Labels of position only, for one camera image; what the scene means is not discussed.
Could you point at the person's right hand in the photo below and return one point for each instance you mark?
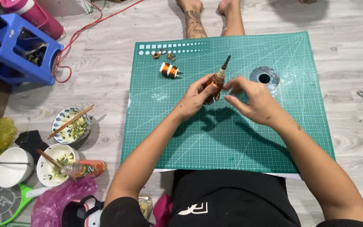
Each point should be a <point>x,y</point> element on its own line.
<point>258,102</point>

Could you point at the person's left hand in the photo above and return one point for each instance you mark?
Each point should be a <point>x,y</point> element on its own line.
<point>192,99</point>

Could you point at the clear tape roll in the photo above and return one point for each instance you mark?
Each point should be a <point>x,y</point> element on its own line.
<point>273,77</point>

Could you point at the green cutting mat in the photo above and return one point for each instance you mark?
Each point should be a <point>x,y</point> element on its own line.
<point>200,142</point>

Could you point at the person's tattooed left leg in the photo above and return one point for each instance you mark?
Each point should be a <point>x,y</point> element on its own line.
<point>194,22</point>

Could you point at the person's right leg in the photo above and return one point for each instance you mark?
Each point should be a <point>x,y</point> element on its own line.
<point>233,19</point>

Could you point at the black shirt with white logo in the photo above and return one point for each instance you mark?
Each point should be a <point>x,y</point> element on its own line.
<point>232,195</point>

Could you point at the magenta cloth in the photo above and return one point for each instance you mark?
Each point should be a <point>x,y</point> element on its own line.
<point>162,211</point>

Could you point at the glass jar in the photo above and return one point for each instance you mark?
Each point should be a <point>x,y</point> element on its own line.
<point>145,206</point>

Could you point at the wooden chopstick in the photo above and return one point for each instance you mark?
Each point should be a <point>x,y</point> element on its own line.
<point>71,120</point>
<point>74,121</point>
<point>49,159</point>

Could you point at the orange plastic bottle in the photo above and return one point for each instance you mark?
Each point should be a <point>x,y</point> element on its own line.
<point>90,168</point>

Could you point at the blue patterned bowl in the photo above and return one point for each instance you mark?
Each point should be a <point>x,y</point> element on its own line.
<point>62,134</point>

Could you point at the black and pink bag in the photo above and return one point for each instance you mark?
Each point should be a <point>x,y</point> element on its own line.
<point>83,212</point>

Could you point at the white bowl with food scraps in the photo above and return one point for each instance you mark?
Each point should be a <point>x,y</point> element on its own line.
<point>47,173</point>

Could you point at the black cloth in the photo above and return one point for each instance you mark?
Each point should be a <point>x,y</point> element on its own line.
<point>30,140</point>

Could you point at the pink plastic bag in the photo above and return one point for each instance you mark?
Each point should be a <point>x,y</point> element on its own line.
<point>55,201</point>

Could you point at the pink water bottle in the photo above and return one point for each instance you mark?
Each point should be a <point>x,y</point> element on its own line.
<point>39,17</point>

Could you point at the blue plastic stool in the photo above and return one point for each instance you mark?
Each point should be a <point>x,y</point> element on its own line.
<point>8,37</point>

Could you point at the thin metal rod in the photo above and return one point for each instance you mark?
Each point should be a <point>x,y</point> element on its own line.
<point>8,163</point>

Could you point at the empty white bowl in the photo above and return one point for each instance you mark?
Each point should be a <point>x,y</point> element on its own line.
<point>11,175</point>

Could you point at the green electric fly swatter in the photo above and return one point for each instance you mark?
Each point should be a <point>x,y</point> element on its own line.
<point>2,203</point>

